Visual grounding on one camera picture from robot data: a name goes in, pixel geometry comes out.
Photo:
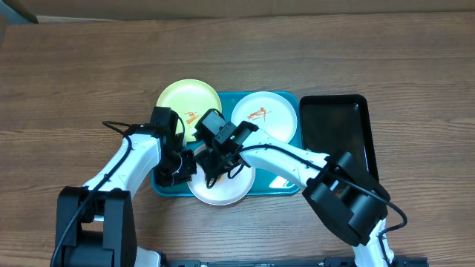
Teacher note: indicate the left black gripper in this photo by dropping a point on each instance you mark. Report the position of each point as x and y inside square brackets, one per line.
[189, 169]

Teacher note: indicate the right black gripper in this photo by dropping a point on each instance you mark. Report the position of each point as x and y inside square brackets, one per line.
[212, 161]

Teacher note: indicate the white plate front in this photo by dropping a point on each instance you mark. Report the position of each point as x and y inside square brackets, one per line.
[225, 191]

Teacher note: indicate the yellow-green plate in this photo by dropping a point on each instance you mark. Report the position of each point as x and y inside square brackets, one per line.
[190, 99]

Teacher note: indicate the white plate with sauce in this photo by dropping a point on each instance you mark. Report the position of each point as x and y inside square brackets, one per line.
[274, 112]

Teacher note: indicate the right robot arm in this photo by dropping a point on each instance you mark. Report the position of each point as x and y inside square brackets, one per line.
[346, 198]

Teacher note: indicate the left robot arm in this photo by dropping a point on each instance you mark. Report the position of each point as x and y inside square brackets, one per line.
[95, 222]

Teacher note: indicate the teal plastic tray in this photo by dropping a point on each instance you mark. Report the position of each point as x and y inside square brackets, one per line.
[266, 183]

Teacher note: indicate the black rectangular tray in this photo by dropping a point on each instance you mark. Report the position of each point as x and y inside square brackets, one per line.
[338, 123]

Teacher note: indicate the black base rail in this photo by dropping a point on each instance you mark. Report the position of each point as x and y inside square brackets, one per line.
[327, 262]

